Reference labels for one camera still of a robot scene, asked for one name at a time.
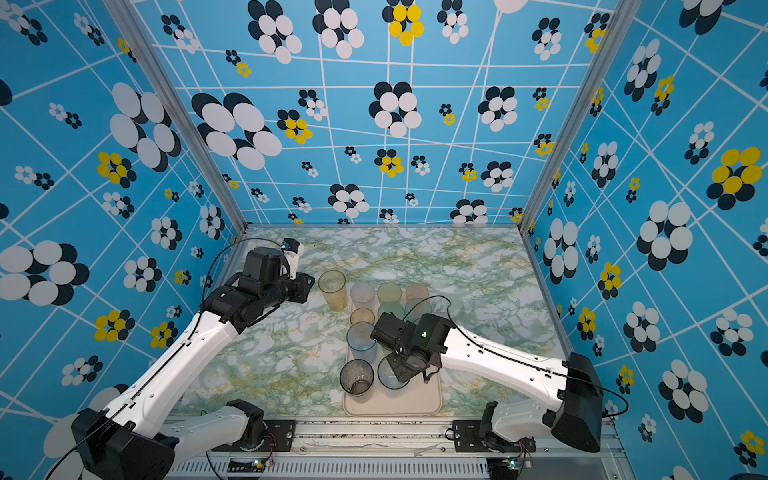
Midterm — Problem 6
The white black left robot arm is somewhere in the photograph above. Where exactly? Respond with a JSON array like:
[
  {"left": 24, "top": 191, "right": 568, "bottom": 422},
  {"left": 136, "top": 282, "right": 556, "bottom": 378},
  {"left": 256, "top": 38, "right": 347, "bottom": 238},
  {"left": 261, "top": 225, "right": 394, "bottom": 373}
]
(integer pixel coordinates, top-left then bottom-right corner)
[{"left": 71, "top": 238, "right": 315, "bottom": 479}]

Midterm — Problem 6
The yellow clear glass column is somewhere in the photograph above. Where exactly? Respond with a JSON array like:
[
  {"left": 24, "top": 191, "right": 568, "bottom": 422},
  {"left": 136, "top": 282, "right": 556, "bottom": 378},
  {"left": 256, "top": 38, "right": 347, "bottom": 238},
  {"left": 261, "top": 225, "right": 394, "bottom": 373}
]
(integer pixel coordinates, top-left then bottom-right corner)
[{"left": 318, "top": 270, "right": 348, "bottom": 312}]

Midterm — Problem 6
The pink textured cup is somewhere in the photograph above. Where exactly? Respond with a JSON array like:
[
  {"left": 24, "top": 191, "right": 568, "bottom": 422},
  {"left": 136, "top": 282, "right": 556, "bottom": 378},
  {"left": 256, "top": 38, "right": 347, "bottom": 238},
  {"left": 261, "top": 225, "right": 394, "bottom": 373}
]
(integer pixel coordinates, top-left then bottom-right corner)
[{"left": 405, "top": 283, "right": 429, "bottom": 301}]

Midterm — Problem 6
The teal textured cup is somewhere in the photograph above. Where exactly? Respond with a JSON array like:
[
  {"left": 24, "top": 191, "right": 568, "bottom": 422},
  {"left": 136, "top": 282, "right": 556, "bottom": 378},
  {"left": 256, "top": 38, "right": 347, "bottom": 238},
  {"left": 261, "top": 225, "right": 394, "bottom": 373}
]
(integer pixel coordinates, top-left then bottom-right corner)
[
  {"left": 377, "top": 301, "right": 405, "bottom": 320},
  {"left": 405, "top": 298, "right": 432, "bottom": 323}
]

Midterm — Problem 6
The clear frosted textured cup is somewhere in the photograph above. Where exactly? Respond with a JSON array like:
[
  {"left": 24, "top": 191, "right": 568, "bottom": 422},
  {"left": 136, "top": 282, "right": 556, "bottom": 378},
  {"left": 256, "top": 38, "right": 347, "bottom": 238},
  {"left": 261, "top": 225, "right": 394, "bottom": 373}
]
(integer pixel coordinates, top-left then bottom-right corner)
[{"left": 350, "top": 281, "right": 377, "bottom": 310}]

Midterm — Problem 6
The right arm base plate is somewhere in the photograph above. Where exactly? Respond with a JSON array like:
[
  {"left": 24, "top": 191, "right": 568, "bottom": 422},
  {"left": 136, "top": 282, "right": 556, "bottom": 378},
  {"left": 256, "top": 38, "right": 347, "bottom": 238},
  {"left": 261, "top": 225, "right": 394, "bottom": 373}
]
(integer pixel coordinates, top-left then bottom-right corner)
[{"left": 447, "top": 420, "right": 537, "bottom": 455}]

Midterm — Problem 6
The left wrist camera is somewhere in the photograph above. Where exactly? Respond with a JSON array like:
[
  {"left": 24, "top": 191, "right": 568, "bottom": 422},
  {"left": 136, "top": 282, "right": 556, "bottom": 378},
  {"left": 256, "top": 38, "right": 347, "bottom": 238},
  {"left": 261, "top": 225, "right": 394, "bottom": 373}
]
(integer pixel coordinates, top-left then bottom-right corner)
[{"left": 281, "top": 238, "right": 304, "bottom": 280}]

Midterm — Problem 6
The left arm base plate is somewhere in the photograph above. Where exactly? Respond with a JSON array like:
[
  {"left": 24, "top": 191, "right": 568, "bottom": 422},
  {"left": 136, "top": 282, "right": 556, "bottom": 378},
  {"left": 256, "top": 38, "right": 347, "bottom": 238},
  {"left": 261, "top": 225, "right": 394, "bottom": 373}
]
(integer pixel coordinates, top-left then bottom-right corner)
[{"left": 228, "top": 419, "right": 297, "bottom": 453}]

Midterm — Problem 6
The grey smoky glass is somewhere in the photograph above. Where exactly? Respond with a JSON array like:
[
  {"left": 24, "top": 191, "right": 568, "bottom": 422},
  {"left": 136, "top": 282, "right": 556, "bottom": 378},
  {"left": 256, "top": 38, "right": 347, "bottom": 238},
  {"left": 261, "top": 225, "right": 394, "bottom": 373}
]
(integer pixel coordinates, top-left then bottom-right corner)
[{"left": 339, "top": 359, "right": 375, "bottom": 396}]

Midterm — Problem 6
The blue clear tall glass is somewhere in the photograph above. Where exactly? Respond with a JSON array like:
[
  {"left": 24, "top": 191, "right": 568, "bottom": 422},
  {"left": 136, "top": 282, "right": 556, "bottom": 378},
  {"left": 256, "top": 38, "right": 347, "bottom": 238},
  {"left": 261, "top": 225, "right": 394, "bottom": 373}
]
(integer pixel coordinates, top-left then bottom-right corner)
[{"left": 377, "top": 358, "right": 409, "bottom": 391}]

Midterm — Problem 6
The small green circuit board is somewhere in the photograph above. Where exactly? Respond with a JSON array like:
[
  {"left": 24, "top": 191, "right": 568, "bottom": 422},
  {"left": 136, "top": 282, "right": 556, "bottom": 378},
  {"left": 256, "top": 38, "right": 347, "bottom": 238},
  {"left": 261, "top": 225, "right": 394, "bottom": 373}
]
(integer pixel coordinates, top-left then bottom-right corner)
[{"left": 227, "top": 458, "right": 272, "bottom": 475}]

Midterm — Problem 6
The light green textured cup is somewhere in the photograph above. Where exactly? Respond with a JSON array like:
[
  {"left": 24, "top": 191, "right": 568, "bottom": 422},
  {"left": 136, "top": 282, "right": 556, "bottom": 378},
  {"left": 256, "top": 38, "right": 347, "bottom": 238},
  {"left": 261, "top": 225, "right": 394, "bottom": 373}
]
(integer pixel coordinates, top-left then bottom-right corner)
[{"left": 377, "top": 281, "right": 403, "bottom": 303}]

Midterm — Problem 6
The aluminium front frame rail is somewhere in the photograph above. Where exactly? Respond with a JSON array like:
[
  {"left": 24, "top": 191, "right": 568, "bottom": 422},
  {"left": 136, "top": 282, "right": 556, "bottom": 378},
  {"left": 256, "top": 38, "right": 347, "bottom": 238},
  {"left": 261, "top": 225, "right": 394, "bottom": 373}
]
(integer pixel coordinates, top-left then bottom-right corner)
[{"left": 167, "top": 417, "right": 635, "bottom": 479}]

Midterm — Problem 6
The beige rectangular tray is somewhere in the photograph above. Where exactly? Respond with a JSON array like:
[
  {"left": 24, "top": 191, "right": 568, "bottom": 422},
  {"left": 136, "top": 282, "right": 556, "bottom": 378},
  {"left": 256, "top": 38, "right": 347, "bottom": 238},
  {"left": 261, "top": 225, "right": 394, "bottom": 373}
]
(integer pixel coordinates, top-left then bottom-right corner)
[{"left": 342, "top": 342, "right": 442, "bottom": 417}]

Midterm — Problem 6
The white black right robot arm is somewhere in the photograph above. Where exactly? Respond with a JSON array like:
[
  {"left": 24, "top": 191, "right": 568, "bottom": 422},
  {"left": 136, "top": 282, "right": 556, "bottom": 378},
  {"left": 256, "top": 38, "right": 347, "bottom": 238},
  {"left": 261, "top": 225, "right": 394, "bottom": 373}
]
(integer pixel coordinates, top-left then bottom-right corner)
[{"left": 370, "top": 313, "right": 604, "bottom": 453}]

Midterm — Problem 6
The amber short glass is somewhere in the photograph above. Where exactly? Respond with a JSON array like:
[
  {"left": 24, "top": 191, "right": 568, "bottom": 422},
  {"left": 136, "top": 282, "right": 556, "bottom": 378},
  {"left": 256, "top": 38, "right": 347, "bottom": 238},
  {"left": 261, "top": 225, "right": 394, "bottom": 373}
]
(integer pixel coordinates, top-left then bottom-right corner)
[{"left": 350, "top": 307, "right": 376, "bottom": 325}]

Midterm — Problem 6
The blue clear glass front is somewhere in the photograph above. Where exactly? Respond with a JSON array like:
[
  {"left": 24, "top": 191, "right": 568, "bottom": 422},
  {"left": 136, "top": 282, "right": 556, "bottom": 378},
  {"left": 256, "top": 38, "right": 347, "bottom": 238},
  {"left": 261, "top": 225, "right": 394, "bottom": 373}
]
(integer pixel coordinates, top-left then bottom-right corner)
[{"left": 346, "top": 322, "right": 378, "bottom": 365}]

